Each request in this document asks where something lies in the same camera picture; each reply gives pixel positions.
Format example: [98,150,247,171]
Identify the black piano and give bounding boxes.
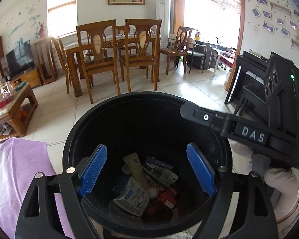
[224,50,274,120]

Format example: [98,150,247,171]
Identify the white round shell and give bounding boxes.
[149,187,160,200]

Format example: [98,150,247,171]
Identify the black piano bench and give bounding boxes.
[235,85,272,123]

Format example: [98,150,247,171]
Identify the red flower pot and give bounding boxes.
[37,21,48,39]

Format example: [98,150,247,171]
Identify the tall wooden plant stand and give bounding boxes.
[33,38,58,84]

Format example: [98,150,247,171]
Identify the purple cloth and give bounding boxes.
[0,137,75,239]

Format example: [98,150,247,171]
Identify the black trash bin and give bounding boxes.
[62,92,233,239]

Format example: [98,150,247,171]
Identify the white plastic chair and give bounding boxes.
[213,51,237,76]

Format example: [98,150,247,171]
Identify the group of wall photos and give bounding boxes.
[252,0,299,38]

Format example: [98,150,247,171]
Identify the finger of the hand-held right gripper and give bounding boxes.
[180,102,237,133]

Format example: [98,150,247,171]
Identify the tan paper pouch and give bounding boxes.
[122,153,151,192]

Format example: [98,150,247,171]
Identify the window with blind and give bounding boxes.
[47,0,78,38]

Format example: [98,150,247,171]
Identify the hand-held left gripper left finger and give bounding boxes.
[15,144,108,239]

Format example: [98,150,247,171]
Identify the wooden dining chair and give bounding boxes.
[76,20,121,104]
[51,37,92,94]
[119,19,163,91]
[115,25,137,36]
[160,26,194,75]

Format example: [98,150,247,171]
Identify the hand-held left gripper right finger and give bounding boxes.
[186,142,279,239]

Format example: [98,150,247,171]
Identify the person's right hand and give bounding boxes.
[230,141,299,205]

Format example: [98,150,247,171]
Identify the red and white box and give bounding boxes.
[156,187,178,208]

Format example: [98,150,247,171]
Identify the pile of table ornaments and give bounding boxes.
[0,80,25,110]

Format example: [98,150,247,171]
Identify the black metal frame chair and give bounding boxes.
[188,41,207,74]

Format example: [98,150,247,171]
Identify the wooden dining table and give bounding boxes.
[64,33,162,97]

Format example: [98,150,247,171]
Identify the wooden television stand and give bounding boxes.
[11,66,43,89]

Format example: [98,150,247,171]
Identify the grey white foil pouch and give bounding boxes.
[113,177,151,217]

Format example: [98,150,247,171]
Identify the white standing air conditioner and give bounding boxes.
[156,0,170,60]

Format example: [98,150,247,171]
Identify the wooden coffee table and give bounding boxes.
[0,83,39,143]

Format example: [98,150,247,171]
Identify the flat screen television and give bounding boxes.
[5,40,35,79]

